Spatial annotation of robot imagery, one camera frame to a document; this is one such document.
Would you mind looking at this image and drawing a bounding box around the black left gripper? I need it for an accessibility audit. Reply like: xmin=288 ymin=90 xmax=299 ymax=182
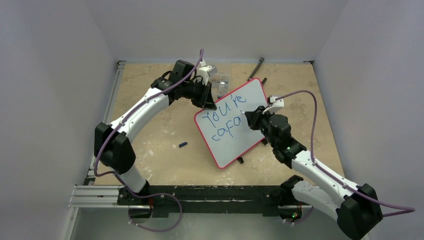
xmin=181 ymin=79 xmax=216 ymax=110

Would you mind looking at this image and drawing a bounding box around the pink framed whiteboard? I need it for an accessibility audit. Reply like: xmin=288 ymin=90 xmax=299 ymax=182
xmin=194 ymin=78 xmax=268 ymax=169

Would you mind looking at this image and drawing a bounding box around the blue marker cap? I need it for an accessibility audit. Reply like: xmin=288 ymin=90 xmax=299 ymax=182
xmin=178 ymin=142 xmax=188 ymax=148

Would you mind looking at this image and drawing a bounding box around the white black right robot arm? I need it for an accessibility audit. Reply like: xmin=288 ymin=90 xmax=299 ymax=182
xmin=244 ymin=106 xmax=383 ymax=240

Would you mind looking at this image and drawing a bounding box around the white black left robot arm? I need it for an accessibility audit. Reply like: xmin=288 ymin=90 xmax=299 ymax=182
xmin=93 ymin=59 xmax=218 ymax=205

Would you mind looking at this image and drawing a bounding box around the clear plastic screw box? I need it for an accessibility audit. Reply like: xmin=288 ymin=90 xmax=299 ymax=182
xmin=210 ymin=61 xmax=231 ymax=101

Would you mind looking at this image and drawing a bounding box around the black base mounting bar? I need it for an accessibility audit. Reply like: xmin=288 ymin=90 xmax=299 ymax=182
xmin=117 ymin=185 xmax=309 ymax=221

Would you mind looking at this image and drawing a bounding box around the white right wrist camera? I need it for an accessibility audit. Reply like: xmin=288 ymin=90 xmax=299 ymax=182
xmin=262 ymin=95 xmax=285 ymax=115

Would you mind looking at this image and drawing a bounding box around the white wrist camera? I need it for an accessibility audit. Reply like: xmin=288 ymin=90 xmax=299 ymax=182
xmin=196 ymin=60 xmax=218 ymax=85
xmin=262 ymin=95 xmax=285 ymax=115

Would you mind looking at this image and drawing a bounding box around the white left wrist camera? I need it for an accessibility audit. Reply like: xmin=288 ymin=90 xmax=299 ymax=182
xmin=196 ymin=60 xmax=218 ymax=85

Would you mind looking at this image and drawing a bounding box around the black metal bracket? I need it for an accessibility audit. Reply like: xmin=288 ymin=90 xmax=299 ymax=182
xmin=247 ymin=57 xmax=265 ymax=81

